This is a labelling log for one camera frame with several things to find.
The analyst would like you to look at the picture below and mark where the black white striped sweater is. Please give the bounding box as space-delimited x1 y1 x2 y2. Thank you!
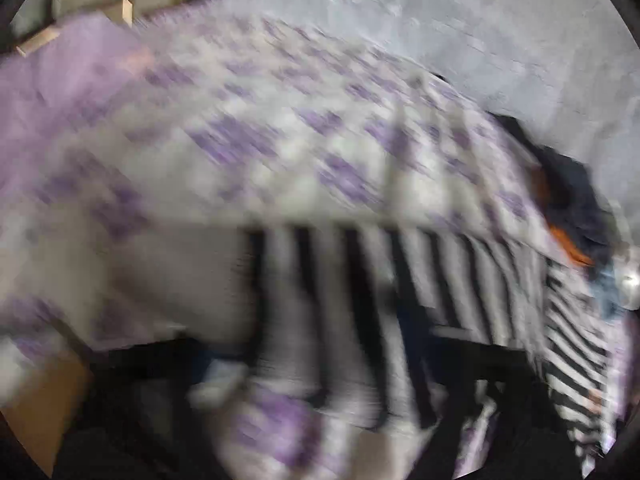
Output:
230 226 611 479

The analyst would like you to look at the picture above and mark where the purple floral bed sheet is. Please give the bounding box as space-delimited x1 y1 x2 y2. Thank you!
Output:
0 0 637 480

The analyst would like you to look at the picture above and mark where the orange folded garment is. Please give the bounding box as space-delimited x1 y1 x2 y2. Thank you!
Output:
528 168 593 269

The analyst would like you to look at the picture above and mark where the navy folded garment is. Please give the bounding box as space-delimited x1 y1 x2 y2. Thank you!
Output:
494 114 612 269

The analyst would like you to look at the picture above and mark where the lilac satin cloth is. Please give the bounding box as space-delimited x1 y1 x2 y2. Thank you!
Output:
1 20 153 198

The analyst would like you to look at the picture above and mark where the white lace curtain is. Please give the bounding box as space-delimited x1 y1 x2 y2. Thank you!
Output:
224 0 639 216

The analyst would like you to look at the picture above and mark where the light blue folded towel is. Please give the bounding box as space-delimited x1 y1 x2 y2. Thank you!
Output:
591 260 624 321

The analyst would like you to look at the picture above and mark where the wooden picture frame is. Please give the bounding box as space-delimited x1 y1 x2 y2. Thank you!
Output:
13 0 134 58

